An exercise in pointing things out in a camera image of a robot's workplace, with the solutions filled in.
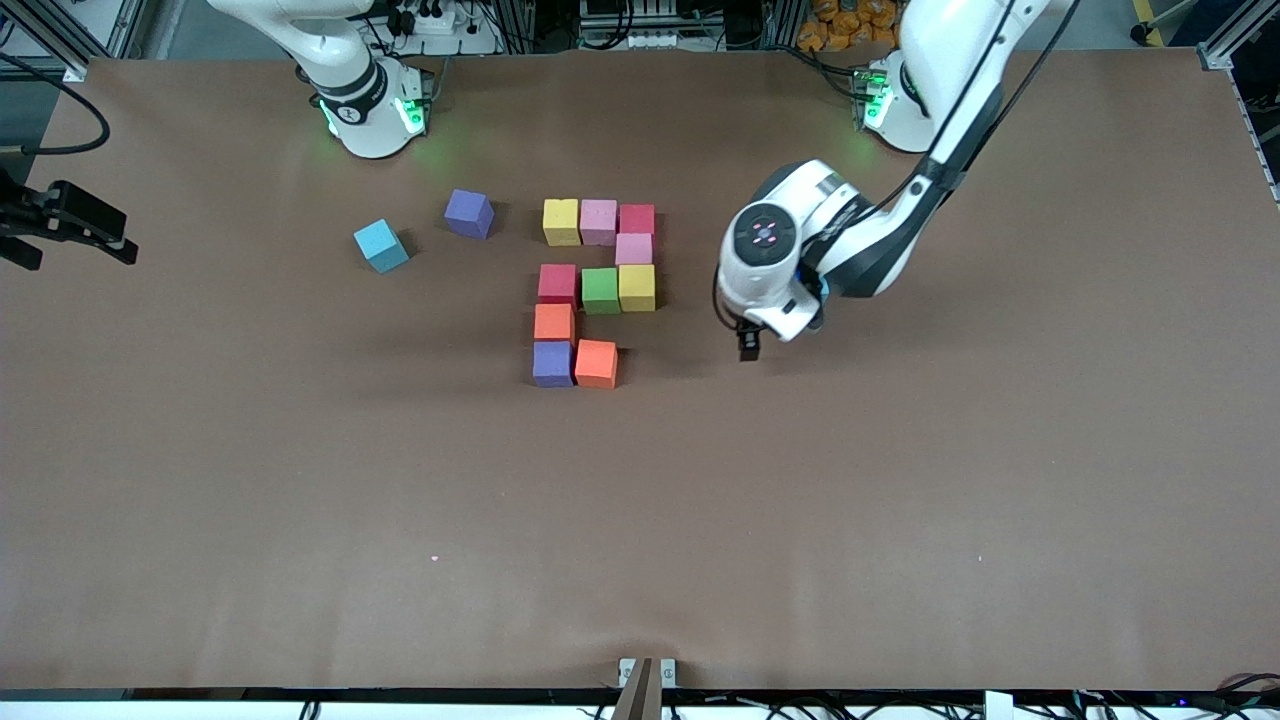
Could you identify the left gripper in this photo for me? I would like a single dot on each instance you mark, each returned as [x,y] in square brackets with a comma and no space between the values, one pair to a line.
[747,345]

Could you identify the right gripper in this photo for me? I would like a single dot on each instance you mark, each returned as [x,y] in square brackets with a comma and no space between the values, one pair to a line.
[22,212]

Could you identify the cyan foam block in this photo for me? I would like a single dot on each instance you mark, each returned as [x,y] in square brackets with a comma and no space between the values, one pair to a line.
[815,285]
[381,246]

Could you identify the yellow foam block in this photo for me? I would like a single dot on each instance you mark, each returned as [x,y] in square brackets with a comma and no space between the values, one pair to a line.
[638,288]
[561,221]

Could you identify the pink foam block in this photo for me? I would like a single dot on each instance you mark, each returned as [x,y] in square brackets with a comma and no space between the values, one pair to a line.
[634,249]
[599,221]

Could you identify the orange foam block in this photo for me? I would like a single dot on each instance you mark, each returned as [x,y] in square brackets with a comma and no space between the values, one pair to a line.
[596,364]
[555,323]

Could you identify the green foam block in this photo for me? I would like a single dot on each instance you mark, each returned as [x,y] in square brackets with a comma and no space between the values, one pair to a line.
[601,292]

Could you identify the red foam block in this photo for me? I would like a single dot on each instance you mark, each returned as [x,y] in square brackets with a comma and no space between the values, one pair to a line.
[558,284]
[637,218]

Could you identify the purple foam block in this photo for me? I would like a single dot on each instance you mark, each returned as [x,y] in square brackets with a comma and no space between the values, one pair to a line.
[553,364]
[469,213]

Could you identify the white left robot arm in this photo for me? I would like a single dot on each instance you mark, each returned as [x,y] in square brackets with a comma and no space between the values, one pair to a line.
[950,80]

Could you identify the brown paper table cover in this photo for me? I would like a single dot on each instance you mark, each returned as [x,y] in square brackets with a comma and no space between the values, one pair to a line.
[600,550]

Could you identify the white slotted power strip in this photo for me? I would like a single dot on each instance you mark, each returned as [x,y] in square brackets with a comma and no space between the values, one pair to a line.
[630,40]

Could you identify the orange snack bag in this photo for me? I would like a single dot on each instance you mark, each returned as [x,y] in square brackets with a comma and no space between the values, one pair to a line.
[850,25]

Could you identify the metal table edge bracket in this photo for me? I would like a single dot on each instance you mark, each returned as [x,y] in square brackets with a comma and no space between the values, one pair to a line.
[647,680]

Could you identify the aluminium table edge rail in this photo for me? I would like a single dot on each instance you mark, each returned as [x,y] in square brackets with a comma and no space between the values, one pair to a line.
[1262,150]

